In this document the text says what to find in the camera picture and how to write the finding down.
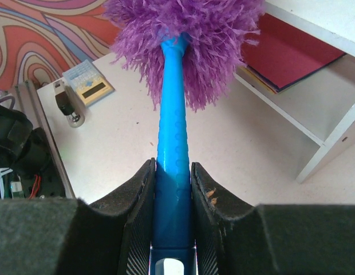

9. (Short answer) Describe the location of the purple fluffy duster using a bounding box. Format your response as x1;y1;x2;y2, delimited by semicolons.
105;1;265;249

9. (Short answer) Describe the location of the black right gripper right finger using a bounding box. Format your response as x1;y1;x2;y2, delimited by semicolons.
191;163;355;274

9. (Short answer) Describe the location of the white black stapler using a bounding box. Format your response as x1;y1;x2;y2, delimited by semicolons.
53;80;85;128

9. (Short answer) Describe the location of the small yellow book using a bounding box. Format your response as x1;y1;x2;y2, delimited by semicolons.
62;60;115;107

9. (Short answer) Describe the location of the white wooden bookshelf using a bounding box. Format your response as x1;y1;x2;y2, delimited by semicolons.
235;1;355;183

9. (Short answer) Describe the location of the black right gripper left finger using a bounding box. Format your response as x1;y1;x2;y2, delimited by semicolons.
0;159;155;274

